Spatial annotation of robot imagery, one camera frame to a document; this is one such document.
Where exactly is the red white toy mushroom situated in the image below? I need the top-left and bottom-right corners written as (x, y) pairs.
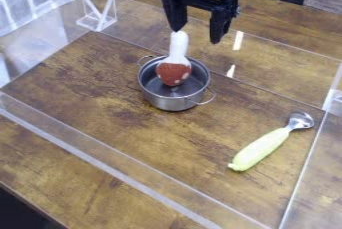
top-left (156, 31), bottom-right (193, 86)

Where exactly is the clear acrylic bracket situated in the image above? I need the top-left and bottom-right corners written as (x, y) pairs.
top-left (77, 0), bottom-right (118, 32)

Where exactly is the small steel pot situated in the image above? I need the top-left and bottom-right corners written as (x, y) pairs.
top-left (138, 55), bottom-right (217, 112)

